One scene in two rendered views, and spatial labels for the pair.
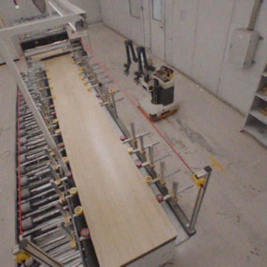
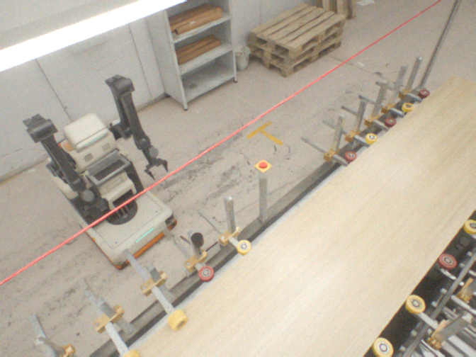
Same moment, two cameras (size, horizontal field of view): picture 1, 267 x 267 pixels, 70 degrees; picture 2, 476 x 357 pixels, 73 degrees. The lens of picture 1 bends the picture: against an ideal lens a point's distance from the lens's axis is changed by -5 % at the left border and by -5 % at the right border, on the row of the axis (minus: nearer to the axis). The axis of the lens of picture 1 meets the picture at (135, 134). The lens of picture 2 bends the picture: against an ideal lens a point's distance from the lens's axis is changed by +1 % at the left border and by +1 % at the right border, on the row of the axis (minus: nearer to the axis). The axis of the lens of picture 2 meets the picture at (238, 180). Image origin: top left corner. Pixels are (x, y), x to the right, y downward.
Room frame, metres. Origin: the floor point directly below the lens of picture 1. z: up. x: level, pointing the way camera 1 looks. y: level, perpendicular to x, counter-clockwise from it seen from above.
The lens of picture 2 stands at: (3.17, 1.35, 2.50)
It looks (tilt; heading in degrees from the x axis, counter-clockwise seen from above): 49 degrees down; 251
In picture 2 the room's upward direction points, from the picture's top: 5 degrees counter-clockwise
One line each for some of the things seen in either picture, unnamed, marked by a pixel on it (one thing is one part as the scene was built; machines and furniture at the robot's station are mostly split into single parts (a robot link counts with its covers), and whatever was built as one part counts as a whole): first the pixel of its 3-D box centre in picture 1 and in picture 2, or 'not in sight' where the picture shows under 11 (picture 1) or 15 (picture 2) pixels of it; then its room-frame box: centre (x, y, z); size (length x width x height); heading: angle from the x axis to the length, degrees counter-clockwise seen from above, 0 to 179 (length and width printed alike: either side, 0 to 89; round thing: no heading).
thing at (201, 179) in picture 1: (193, 207); (448, 36); (0.71, -0.39, 1.20); 0.15 x 0.12 x 1.00; 20
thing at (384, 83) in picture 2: (151, 159); (377, 108); (1.49, -0.15, 0.92); 0.04 x 0.04 x 0.48; 20
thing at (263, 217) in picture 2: (114, 106); (263, 198); (2.65, 0.27, 0.93); 0.05 x 0.05 x 0.45; 20
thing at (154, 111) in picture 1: (157, 105); (125, 219); (3.60, -0.57, 0.16); 0.67 x 0.64 x 0.25; 114
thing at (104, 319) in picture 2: not in sight; (109, 318); (3.63, 0.62, 0.95); 0.14 x 0.06 x 0.05; 20
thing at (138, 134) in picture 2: (139, 60); (132, 116); (3.22, -0.23, 1.40); 0.11 x 0.06 x 0.43; 23
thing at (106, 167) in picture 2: (143, 74); (109, 171); (3.49, -0.30, 0.99); 0.28 x 0.16 x 0.22; 24
